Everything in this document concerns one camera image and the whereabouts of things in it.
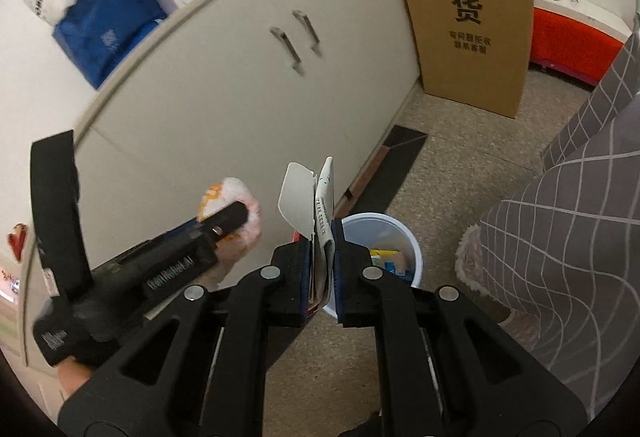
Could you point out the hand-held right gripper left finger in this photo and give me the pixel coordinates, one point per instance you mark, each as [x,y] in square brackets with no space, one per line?
[307,277]

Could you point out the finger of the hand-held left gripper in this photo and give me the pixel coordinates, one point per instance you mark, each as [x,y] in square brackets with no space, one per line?
[230,217]

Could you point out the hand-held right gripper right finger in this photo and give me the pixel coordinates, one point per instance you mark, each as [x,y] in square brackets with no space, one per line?
[339,277]

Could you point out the orange white plastic wrapper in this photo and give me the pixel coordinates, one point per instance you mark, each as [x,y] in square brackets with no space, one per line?
[225,194]

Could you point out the blue paper packet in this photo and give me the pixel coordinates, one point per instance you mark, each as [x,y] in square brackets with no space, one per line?
[382,256]

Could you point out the white printed paper packaging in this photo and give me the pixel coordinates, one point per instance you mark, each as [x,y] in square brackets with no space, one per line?
[300,197]

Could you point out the white plastic trash bin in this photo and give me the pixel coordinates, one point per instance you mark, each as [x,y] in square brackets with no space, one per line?
[395,229]

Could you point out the person's left forearm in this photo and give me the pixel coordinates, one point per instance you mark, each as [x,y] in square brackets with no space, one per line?
[72,379]

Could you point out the white cabinet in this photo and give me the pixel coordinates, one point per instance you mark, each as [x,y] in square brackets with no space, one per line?
[200,117]

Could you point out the red heart sticker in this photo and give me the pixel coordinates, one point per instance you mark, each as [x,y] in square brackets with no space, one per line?
[19,242]

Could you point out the white fuzzy cuff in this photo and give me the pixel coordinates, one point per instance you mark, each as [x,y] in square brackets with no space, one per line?
[472,262]

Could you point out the blue plastic package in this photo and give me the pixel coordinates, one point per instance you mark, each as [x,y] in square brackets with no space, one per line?
[110,32]

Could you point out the grey checked pants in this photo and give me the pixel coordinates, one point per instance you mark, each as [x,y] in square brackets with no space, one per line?
[575,242]

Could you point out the brown cardboard box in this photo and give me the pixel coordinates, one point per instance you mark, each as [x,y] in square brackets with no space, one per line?
[460,57]

